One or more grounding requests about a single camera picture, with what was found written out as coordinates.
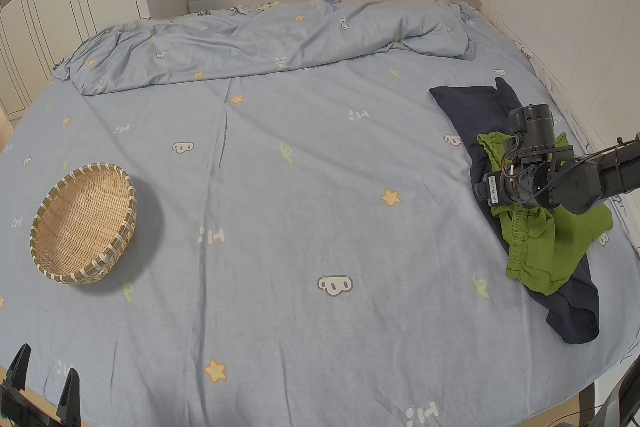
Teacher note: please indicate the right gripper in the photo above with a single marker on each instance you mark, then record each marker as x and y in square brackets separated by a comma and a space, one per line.
[525, 187]

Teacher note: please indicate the green shorts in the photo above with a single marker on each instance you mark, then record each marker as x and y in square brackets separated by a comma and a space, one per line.
[550, 255]

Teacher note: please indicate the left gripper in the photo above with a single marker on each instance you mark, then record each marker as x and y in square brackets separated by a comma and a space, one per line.
[20, 410]

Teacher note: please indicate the pale blue quilt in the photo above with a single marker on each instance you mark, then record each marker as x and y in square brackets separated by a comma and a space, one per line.
[260, 44]

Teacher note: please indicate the bed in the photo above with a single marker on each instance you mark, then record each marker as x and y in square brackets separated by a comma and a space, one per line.
[300, 195]

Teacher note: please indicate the round woven basket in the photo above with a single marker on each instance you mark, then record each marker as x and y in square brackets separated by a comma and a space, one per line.
[82, 225]

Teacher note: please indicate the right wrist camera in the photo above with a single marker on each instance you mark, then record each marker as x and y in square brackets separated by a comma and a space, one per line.
[511, 149]

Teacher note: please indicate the white wardrobe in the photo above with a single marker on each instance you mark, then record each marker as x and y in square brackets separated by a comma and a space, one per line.
[60, 14]

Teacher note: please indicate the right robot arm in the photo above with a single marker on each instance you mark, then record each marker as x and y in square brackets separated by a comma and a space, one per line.
[532, 124]

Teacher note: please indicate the dark blue garment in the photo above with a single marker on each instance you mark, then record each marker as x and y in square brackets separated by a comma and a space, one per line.
[465, 109]

